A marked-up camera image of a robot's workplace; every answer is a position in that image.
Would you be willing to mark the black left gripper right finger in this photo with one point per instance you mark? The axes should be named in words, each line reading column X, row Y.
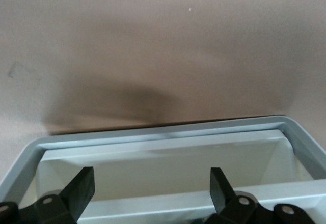
column 234, row 208

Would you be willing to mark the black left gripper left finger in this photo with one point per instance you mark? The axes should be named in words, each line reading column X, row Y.
column 56, row 208

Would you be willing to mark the brown table cover sheet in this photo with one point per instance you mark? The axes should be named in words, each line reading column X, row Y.
column 163, row 43

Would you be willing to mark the white drawer cabinet shell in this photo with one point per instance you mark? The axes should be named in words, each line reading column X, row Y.
column 178, row 206

